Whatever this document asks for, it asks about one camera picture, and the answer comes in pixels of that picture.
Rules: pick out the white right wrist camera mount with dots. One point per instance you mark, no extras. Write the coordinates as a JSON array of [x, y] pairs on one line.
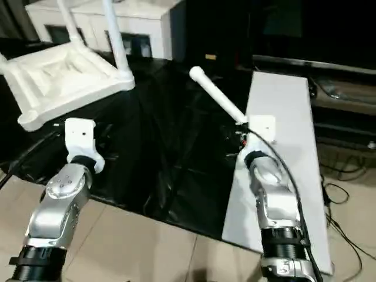
[[264, 126]]

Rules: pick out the white plastic table top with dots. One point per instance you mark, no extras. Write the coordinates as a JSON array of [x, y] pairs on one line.
[[58, 88]]

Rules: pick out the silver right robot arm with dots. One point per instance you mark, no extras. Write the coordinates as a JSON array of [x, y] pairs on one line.
[[273, 199]]

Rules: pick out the black work mat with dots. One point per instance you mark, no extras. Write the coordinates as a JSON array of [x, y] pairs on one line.
[[161, 132]]

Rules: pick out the white cabinet with glass doors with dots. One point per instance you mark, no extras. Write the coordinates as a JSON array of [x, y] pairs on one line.
[[141, 17]]

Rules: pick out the small yellow label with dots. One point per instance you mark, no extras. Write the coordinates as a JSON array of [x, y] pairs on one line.
[[211, 56]]

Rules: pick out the white flat board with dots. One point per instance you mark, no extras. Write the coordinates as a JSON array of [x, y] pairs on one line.
[[282, 97]]

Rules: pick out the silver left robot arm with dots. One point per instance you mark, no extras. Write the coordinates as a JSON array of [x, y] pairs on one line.
[[58, 205]]

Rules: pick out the brown low bench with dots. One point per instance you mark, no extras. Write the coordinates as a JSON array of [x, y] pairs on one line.
[[346, 100]]

